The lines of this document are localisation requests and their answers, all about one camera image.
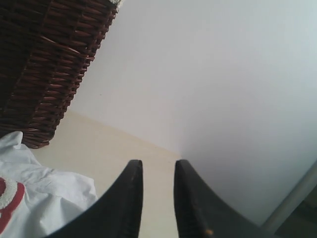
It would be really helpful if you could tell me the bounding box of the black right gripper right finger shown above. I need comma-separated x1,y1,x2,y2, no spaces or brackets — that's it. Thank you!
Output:
174,160,274,238

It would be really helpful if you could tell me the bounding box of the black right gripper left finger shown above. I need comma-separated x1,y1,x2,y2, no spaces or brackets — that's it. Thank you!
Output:
48,160,144,238

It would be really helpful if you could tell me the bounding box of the white t-shirt red lettering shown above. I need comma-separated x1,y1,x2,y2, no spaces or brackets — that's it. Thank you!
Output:
0,131,98,238

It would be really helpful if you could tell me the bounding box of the dark brown wicker basket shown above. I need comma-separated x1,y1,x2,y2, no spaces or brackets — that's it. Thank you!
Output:
0,0,118,149

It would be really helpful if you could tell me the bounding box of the white lace basket liner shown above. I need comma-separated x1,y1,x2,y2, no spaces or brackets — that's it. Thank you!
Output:
109,0,124,8

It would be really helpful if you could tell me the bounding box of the grey metal table leg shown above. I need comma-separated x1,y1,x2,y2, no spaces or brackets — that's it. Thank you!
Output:
262,162,317,234

